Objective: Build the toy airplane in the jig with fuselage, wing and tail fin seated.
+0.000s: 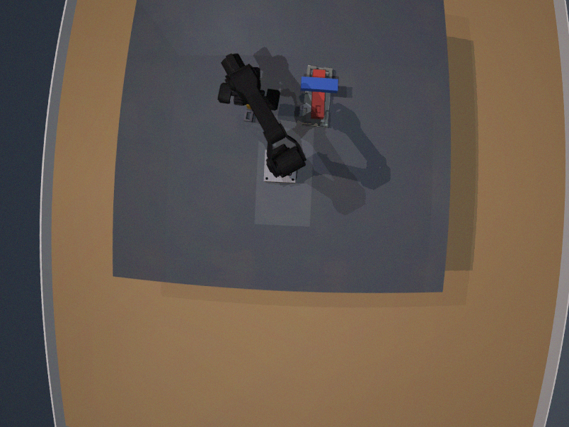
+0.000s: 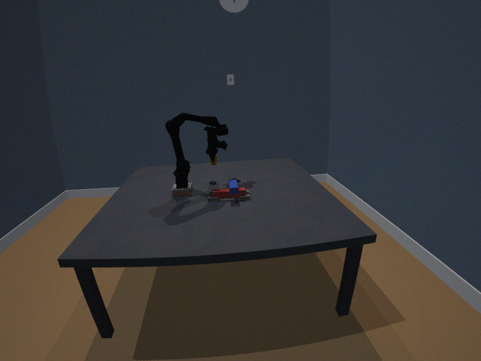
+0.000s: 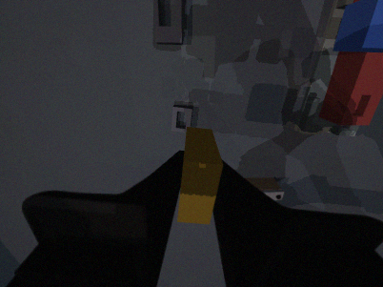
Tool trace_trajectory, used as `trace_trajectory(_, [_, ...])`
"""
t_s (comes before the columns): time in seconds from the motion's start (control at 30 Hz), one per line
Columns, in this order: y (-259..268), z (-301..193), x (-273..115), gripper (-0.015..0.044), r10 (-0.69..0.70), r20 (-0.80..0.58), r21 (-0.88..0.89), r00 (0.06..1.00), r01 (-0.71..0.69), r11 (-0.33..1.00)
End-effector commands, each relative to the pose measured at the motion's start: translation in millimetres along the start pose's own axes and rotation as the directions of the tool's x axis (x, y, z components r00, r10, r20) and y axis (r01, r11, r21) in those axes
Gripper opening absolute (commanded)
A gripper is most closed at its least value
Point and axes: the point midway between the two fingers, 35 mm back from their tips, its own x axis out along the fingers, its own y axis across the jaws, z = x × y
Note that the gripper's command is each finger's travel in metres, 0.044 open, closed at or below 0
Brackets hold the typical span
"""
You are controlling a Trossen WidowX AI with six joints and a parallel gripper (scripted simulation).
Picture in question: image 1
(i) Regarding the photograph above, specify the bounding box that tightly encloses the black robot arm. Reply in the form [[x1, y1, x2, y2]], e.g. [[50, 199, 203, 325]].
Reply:
[[221, 53, 306, 178]]

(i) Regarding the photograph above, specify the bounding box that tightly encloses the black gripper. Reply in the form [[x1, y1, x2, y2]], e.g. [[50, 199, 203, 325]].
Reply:
[[218, 82, 280, 110]]

